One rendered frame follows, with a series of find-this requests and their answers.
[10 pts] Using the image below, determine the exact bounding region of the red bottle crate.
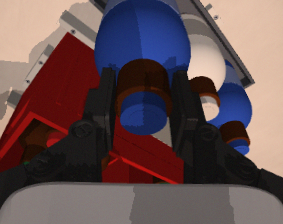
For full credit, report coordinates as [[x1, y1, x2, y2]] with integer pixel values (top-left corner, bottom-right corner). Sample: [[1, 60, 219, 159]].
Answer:
[[0, 32, 184, 184]]

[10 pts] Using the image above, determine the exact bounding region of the black flat tray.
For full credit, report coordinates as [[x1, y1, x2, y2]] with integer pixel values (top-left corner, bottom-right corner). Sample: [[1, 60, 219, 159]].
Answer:
[[89, 0, 255, 89]]

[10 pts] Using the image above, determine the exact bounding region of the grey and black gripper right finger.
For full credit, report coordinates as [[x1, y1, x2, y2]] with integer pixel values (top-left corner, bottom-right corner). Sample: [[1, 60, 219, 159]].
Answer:
[[169, 70, 283, 203]]

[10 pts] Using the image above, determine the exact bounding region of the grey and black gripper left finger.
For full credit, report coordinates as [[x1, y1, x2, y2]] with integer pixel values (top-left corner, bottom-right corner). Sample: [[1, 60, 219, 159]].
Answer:
[[0, 67, 116, 209]]

